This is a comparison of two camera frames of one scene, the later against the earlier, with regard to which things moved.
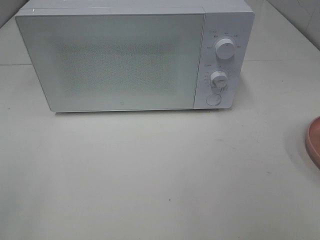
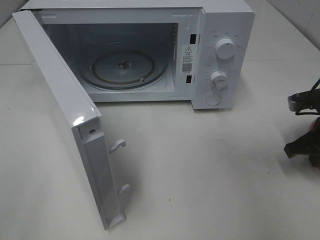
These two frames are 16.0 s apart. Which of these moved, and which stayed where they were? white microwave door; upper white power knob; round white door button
Moved: white microwave door
Stayed: round white door button; upper white power knob
